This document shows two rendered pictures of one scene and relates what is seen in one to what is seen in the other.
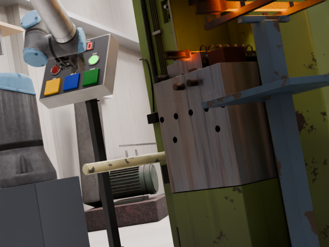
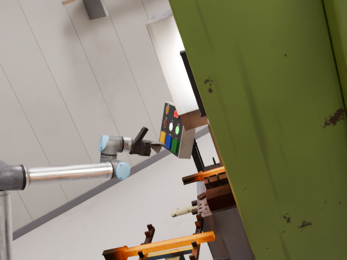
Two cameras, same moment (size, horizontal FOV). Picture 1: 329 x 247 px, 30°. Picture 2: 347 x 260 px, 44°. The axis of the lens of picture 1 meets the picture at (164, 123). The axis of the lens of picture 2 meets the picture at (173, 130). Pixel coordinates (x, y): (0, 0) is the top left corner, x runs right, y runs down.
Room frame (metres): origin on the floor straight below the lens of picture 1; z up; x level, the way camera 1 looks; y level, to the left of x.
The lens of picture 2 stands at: (1.18, -1.51, 1.92)
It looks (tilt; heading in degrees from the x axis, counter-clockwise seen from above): 20 degrees down; 51
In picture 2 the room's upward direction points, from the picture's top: 20 degrees counter-clockwise
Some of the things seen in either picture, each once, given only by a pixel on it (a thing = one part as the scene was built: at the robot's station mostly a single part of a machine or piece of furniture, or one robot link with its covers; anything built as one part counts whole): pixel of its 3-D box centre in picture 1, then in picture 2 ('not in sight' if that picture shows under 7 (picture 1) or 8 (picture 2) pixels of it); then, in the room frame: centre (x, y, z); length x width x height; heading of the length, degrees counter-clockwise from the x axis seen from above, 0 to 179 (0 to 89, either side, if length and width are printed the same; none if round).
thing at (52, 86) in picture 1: (53, 87); (163, 138); (2.71, 0.46, 1.01); 0.07 x 0.05 x 0.07; 66
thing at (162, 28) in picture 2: not in sight; (210, 50); (2.52, -0.30, 1.56); 0.42 x 0.39 x 0.40; 131
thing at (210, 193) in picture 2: (226, 57); (220, 197); (2.32, -0.28, 0.95); 0.12 x 0.09 x 0.07; 131
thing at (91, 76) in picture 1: (91, 77); (175, 146); (2.63, 0.28, 1.01); 0.07 x 0.05 x 0.07; 66
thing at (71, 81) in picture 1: (72, 82); (169, 142); (2.67, 0.37, 1.01); 0.07 x 0.05 x 0.07; 66
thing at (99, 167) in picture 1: (128, 162); (206, 204); (2.62, 0.18, 0.62); 0.44 x 0.05 x 0.05; 131
